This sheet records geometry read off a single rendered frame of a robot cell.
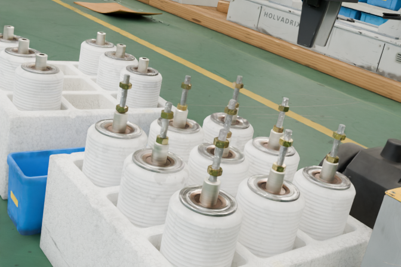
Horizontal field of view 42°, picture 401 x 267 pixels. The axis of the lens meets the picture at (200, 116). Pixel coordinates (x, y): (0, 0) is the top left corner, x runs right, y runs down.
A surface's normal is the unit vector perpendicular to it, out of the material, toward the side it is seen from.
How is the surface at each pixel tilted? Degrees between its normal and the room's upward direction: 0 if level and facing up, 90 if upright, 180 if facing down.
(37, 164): 88
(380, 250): 90
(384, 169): 45
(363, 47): 90
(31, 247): 0
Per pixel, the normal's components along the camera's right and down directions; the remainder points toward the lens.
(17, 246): 0.19, -0.93
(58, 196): -0.78, 0.05
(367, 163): -0.40, -0.61
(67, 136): 0.55, 0.36
